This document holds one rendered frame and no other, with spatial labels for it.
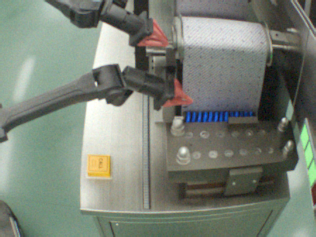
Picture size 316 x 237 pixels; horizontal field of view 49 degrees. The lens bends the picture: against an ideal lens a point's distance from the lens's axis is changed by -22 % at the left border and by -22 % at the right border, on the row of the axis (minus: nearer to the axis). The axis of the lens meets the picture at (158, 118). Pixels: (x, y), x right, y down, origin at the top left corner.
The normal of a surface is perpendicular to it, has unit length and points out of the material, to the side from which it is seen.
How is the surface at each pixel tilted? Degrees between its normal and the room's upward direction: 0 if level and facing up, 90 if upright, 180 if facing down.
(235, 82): 90
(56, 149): 0
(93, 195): 0
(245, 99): 90
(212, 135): 0
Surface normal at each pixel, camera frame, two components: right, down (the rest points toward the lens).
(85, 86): 0.09, -0.38
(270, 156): 0.00, -0.67
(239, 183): 0.02, 0.74
